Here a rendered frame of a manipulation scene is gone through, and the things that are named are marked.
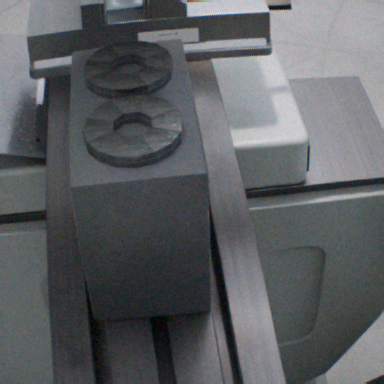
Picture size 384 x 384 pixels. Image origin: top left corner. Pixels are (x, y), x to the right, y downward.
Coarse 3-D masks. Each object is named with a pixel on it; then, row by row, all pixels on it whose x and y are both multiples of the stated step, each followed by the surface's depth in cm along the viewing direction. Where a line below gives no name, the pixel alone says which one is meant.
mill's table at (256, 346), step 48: (48, 144) 110; (48, 192) 104; (240, 192) 103; (48, 240) 98; (240, 240) 97; (48, 288) 93; (240, 288) 92; (96, 336) 91; (144, 336) 88; (192, 336) 88; (240, 336) 87
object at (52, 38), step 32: (32, 0) 125; (64, 0) 125; (96, 0) 116; (192, 0) 125; (224, 0) 122; (256, 0) 122; (32, 32) 118; (64, 32) 118; (96, 32) 119; (128, 32) 119; (160, 32) 120; (192, 32) 121; (224, 32) 121; (256, 32) 122; (32, 64) 121; (64, 64) 121
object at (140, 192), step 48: (96, 48) 93; (144, 48) 90; (96, 96) 86; (144, 96) 83; (192, 96) 85; (96, 144) 78; (144, 144) 78; (192, 144) 80; (96, 192) 77; (144, 192) 78; (192, 192) 79; (96, 240) 81; (144, 240) 82; (192, 240) 83; (96, 288) 86; (144, 288) 86; (192, 288) 87
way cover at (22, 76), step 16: (0, 48) 138; (16, 48) 139; (0, 64) 134; (16, 64) 135; (0, 80) 131; (16, 80) 132; (32, 80) 133; (48, 80) 134; (0, 96) 128; (16, 96) 129; (32, 96) 130; (0, 112) 125; (16, 112) 126; (32, 112) 127; (16, 128) 123; (32, 128) 124; (0, 144) 120; (16, 144) 121; (32, 144) 122
